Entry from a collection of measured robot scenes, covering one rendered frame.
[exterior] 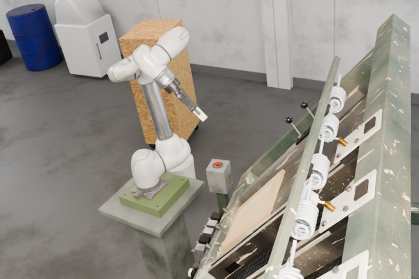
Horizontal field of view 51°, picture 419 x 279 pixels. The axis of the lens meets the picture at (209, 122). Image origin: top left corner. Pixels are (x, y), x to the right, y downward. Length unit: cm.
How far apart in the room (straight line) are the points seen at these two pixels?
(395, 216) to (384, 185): 8
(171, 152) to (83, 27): 382
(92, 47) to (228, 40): 191
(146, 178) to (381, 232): 190
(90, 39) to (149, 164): 384
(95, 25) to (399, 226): 566
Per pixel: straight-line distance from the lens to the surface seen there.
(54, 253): 393
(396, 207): 111
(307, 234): 106
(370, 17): 489
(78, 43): 648
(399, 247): 103
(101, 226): 396
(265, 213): 199
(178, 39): 205
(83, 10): 637
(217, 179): 272
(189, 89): 453
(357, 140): 135
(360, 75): 221
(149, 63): 199
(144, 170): 268
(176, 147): 274
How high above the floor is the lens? 257
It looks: 31 degrees down
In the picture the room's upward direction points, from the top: 9 degrees counter-clockwise
